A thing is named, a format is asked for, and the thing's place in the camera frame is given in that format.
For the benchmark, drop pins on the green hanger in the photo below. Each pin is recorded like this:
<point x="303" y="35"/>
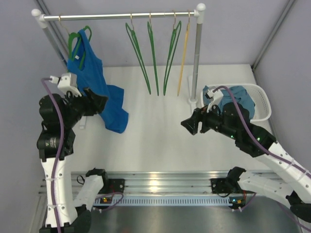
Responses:
<point x="135" y="44"/>
<point x="172" y="48"/>
<point x="151" y="38"/>
<point x="77" y="51"/>

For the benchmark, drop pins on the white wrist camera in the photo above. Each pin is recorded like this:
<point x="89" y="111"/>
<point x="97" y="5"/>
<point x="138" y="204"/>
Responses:
<point x="214" y="96"/>
<point x="67" y="81"/>

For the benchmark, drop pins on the perforated cable duct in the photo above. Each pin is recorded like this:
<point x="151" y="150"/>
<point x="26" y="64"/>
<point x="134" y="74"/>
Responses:
<point x="169" y="201"/>

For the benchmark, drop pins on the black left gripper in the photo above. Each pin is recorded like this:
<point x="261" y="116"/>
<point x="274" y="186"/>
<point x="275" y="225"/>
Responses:
<point x="88" y="103"/>

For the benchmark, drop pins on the aluminium mounting rail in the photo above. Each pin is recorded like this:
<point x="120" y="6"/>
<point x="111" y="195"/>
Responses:
<point x="166" y="183"/>

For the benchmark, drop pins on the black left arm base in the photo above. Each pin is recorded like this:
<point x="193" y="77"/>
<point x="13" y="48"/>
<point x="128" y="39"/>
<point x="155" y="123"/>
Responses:
<point x="112" y="186"/>

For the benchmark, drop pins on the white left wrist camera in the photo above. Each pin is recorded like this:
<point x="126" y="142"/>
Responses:
<point x="67" y="81"/>

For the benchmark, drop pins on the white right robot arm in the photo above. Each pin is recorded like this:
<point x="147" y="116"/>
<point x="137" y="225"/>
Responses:
<point x="294" y="191"/>

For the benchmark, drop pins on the yellow hanger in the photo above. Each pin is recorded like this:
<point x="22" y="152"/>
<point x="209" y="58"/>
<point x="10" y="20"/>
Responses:
<point x="184" y="55"/>

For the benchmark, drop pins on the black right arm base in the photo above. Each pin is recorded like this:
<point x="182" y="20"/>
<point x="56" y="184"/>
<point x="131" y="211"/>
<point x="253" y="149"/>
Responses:
<point x="223" y="187"/>

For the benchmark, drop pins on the white laundry basket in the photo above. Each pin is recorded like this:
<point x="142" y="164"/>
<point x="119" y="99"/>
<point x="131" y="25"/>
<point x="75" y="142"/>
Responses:
<point x="259" y="97"/>

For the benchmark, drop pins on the silver clothes rack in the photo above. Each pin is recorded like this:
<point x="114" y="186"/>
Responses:
<point x="198" y="13"/>

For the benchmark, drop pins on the light blue garment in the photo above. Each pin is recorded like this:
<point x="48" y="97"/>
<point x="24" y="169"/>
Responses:
<point x="240" y="94"/>

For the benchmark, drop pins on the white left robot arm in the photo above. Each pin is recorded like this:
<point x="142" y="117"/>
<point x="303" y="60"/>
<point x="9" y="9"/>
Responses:
<point x="66" y="214"/>

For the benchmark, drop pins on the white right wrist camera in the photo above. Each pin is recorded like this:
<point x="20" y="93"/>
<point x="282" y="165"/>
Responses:
<point x="214" y="96"/>

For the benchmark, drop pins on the blue tank top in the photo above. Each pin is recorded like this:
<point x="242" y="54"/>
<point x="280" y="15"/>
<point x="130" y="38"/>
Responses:
<point x="92" y="75"/>

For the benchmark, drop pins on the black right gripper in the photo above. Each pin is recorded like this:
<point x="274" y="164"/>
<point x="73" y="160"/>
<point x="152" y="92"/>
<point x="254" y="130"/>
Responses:
<point x="192" y="123"/>

